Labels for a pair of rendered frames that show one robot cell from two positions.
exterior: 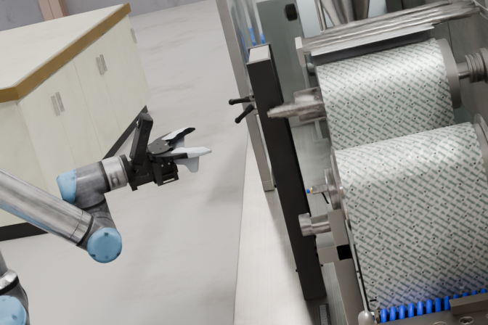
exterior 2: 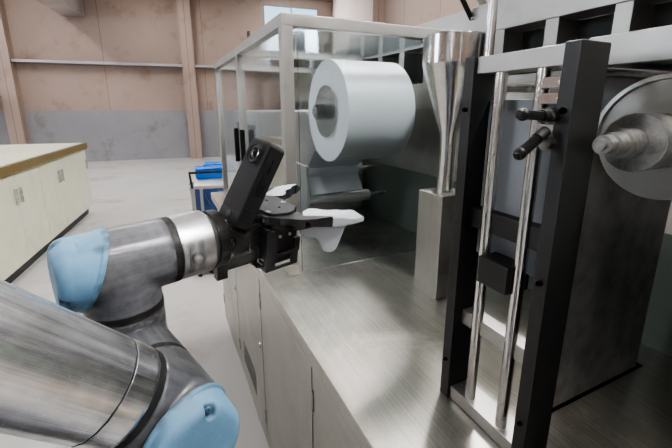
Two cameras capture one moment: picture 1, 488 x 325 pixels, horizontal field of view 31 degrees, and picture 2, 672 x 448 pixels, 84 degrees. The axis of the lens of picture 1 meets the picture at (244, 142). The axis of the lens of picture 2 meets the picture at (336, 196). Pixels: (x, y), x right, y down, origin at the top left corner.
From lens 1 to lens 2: 1.61 m
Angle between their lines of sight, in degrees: 30
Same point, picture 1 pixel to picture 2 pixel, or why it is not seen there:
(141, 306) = not seen: hidden behind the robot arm
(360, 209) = not seen: outside the picture
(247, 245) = (323, 350)
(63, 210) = (79, 353)
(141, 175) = (238, 251)
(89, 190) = (138, 279)
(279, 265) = (401, 386)
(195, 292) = not seen: hidden behind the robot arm
